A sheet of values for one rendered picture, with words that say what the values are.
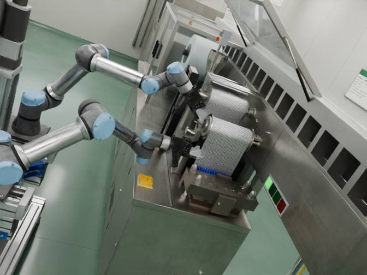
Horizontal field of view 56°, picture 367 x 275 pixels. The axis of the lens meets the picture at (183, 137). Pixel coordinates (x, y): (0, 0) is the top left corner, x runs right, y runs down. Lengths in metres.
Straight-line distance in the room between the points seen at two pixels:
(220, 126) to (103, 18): 5.68
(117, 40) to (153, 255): 5.85
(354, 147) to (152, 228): 1.03
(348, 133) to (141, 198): 0.97
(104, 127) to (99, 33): 5.90
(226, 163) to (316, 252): 0.75
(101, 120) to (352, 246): 1.05
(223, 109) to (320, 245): 0.99
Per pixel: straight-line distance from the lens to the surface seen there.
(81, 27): 7.38
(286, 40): 1.61
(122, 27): 7.29
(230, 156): 1.93
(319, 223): 1.46
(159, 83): 1.68
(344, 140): 1.47
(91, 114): 1.54
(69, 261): 2.57
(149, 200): 1.73
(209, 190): 1.79
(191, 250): 1.96
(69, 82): 2.03
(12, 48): 1.69
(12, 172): 1.50
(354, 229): 1.33
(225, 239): 1.94
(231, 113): 2.08
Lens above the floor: 1.89
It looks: 23 degrees down
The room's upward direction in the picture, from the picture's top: 25 degrees clockwise
